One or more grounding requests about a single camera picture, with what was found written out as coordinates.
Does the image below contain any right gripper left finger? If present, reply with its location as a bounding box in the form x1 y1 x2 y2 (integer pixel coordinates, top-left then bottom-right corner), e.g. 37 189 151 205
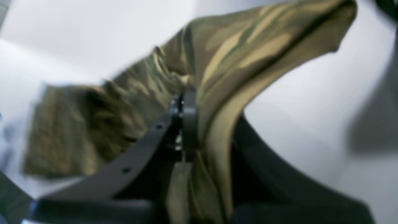
23 89 198 224

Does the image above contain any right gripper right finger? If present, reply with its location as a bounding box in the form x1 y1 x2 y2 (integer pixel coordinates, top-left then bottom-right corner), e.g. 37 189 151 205
232 116 374 224

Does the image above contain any camouflage T-shirt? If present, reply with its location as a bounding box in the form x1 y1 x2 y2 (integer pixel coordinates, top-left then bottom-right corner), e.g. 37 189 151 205
23 0 357 224

